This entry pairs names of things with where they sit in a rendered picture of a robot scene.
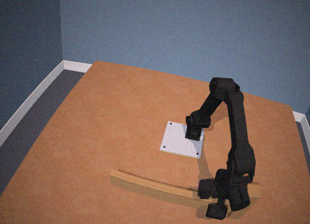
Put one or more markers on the long wooden rail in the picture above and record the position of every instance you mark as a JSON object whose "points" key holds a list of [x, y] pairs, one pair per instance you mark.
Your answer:
{"points": [[159, 191]]}

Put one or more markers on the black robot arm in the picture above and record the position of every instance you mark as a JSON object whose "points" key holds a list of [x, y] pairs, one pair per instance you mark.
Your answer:
{"points": [[241, 159]]}

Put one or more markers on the wooden post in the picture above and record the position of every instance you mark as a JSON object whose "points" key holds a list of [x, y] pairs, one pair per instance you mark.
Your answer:
{"points": [[254, 193]]}

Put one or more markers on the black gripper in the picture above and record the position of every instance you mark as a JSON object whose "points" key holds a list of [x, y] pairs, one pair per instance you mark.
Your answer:
{"points": [[219, 210]]}

